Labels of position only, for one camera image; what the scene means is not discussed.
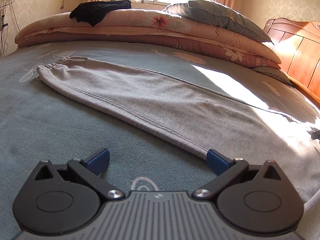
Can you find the black power cable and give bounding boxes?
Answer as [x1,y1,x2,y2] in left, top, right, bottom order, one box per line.
[0,0,21,59]

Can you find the black garment on quilt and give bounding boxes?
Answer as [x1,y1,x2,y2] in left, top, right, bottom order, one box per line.
[69,0,131,27]

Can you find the grey sweatpants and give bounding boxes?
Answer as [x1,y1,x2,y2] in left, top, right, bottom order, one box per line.
[37,57,319,209]

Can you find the pink floral folded quilt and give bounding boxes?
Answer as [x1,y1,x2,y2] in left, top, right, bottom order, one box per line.
[15,9,281,69]

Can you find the grey-blue pillow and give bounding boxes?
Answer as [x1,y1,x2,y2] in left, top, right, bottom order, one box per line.
[164,0,272,43]
[252,66,292,86]

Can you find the wooden headboard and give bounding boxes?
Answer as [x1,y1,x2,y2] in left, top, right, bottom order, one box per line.
[264,18,319,100]

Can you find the teal floral bed sheet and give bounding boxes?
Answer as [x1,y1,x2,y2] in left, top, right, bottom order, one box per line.
[1,41,319,239]

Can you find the white power strip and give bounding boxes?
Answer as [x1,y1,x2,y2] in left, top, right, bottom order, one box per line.
[0,9,8,30]

